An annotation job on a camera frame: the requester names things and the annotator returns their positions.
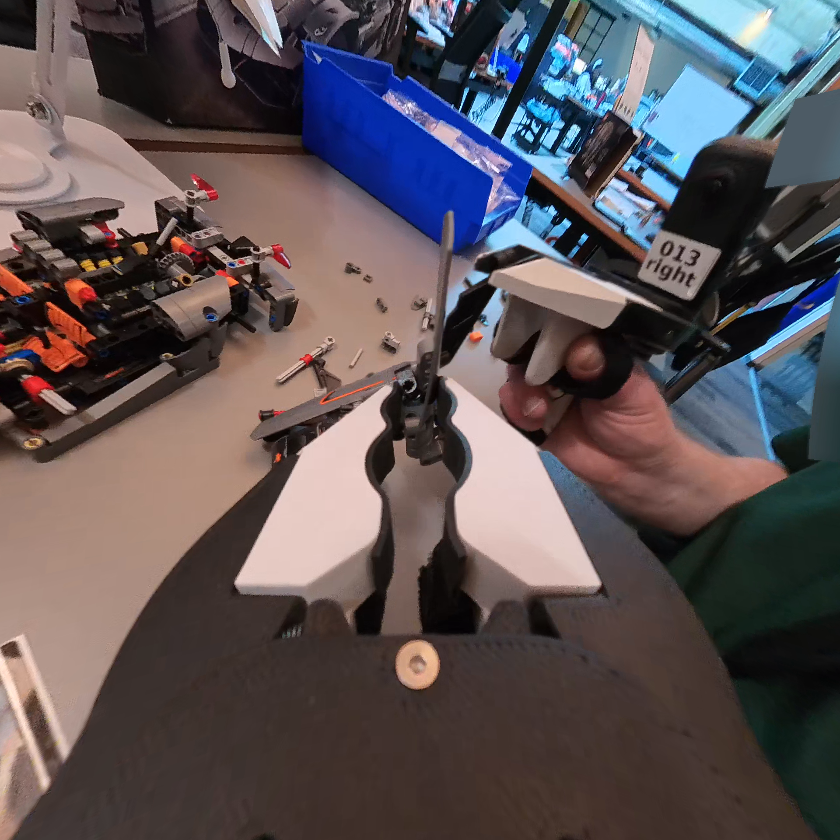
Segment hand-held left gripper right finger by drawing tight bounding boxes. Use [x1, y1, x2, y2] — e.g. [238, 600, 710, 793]
[449, 378, 603, 593]

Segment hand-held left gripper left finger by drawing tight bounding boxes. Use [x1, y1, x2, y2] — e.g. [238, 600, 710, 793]
[233, 384, 398, 594]

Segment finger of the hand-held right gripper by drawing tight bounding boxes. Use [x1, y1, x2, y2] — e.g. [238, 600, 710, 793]
[488, 256, 662, 324]

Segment black printed lego panel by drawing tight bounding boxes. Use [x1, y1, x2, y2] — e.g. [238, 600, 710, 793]
[442, 283, 500, 370]

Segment grey black lego door assembly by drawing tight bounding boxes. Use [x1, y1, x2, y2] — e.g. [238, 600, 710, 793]
[250, 367, 408, 467]

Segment dark grey lego beam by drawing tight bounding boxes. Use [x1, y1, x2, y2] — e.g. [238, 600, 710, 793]
[393, 370, 448, 463]

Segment person's right forearm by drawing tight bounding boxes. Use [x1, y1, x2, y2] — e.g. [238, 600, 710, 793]
[578, 407, 840, 657]

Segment lego car chassis model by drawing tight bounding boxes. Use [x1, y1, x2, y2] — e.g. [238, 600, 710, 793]
[0, 174, 299, 463]

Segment person's right hand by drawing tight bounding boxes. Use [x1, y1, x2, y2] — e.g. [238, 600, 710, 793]
[498, 337, 680, 477]

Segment grey axle with red bush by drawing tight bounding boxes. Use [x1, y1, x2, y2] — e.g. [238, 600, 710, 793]
[276, 337, 338, 384]

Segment clear plastic parts bags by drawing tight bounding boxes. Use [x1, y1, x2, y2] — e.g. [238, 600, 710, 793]
[380, 88, 526, 217]

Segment black steel column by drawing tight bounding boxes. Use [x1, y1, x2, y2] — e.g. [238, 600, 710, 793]
[493, 0, 572, 138]

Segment blue storage bin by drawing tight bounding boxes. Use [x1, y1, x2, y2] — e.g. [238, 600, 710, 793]
[302, 40, 535, 253]

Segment white book stand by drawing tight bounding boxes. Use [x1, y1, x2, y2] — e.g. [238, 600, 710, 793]
[0, 0, 185, 211]

